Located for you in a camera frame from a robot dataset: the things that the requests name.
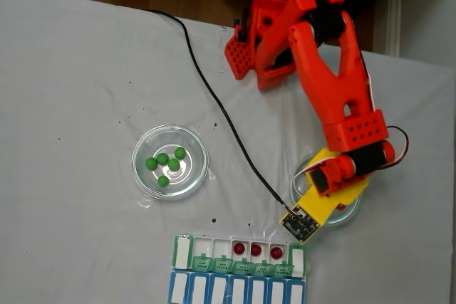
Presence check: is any clear glass dish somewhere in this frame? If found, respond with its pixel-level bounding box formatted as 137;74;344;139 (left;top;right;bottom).
131;124;209;201
290;152;363;227

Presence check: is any camera board in yellow mount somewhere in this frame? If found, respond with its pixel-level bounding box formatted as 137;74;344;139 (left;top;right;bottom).
279;206;321;245

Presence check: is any green blue weekly pill organizer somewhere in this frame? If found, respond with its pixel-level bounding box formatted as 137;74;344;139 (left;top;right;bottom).
167;233;313;304

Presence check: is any white door trim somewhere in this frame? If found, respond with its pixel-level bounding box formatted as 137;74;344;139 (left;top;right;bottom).
386;0;403;58

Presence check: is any white tablecloth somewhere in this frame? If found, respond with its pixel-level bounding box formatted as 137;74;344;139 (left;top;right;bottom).
0;0;456;304

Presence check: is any black red servo wire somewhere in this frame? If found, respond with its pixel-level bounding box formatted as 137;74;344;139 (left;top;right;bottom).
386;125;410;170

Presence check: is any black camera cable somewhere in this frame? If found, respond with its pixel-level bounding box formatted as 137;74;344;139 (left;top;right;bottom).
147;9;297;215

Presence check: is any white servo wire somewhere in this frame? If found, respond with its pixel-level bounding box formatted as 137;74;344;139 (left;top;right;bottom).
293;161;343;216

